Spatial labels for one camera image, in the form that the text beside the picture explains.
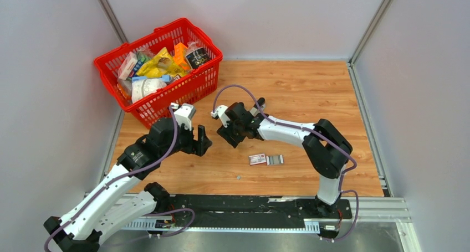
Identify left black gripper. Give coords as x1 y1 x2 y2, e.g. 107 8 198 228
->
160 120 212 160

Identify white red staple box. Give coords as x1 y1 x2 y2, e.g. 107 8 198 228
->
249 153 267 166

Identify black and grey stapler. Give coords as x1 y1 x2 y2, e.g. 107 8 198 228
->
250 97 266 116

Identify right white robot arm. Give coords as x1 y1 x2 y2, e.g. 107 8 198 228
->
211 102 353 218

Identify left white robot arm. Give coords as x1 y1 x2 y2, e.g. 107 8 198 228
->
44 117 212 251

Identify red plastic shopping basket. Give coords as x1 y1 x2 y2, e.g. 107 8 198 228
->
94 18 223 128

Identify white round package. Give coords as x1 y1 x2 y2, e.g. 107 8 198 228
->
131 78 167 103

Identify black labelled package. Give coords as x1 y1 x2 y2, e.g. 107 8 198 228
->
186 47 212 70

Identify yellow snack bag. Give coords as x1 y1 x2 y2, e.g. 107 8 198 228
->
136 47 187 78

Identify orange box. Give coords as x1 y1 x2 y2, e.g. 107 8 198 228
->
173 43 192 71

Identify white pink box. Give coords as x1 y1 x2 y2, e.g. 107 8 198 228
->
117 52 137 80

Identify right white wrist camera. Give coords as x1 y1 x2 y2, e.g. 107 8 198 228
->
211 105 230 128

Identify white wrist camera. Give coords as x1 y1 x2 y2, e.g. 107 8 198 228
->
170 102 196 131
211 105 230 128

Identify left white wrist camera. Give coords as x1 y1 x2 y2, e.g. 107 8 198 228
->
170 102 196 131

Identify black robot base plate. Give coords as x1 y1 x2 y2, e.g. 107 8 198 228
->
144 182 354 230

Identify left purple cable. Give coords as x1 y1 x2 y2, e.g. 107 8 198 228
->
43 103 196 252

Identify purple cable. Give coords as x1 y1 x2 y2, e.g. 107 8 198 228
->
43 103 196 252
212 84 360 243

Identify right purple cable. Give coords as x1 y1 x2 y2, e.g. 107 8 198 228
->
212 84 360 243

